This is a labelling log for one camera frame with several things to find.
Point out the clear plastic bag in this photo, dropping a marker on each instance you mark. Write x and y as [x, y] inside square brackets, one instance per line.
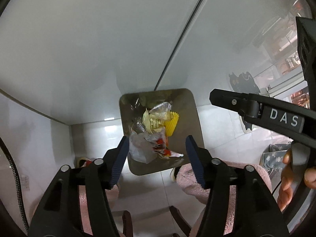
[139, 148]

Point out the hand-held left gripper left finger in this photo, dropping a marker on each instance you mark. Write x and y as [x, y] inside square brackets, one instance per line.
[118, 165]

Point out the metal trash bin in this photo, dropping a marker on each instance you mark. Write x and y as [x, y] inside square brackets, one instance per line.
[187, 108]

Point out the grey floral slipper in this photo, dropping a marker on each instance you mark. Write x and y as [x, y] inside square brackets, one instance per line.
[274, 158]

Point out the pink fuzzy slippers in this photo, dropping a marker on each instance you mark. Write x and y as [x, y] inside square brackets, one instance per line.
[187, 177]

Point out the person's right hand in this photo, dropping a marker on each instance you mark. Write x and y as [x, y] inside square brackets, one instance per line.
[286, 190]

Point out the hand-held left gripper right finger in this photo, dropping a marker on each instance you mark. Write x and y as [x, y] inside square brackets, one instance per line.
[196, 165]

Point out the crushed blue-capped plastic bottle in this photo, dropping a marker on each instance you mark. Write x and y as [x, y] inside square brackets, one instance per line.
[139, 127]

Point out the clear plastic film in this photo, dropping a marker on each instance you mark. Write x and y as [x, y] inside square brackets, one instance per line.
[160, 109]

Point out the black cat floor mat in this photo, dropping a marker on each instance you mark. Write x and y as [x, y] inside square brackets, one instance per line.
[243, 84]

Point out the red white wrapper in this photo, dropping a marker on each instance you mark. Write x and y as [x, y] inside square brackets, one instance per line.
[164, 151]

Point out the yellow foam net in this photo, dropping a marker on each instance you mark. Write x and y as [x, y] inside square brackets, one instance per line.
[171, 126]

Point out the pink fleece trouser leg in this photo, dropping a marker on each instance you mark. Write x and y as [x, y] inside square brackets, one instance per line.
[84, 202]

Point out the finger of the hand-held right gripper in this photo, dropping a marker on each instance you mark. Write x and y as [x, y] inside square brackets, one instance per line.
[308, 54]
[227, 98]

